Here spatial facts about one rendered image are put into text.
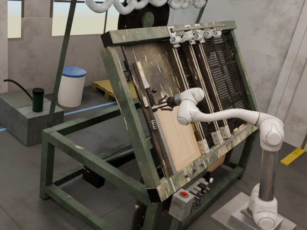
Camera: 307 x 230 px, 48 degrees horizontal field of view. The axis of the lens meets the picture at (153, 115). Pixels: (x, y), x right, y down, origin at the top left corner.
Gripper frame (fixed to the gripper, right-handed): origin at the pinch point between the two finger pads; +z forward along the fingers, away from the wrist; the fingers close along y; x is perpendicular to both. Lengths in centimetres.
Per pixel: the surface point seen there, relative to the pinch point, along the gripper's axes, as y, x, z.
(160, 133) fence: 21.9, 8.9, 11.6
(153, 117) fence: 8.4, 8.5, 12.8
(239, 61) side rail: -13, 196, 12
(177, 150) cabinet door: 42, 26, 14
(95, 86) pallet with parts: -56, 238, 309
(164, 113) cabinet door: 8.5, 24.9, 14.0
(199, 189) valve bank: 78, 27, 6
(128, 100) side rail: -11.4, -15.6, 10.6
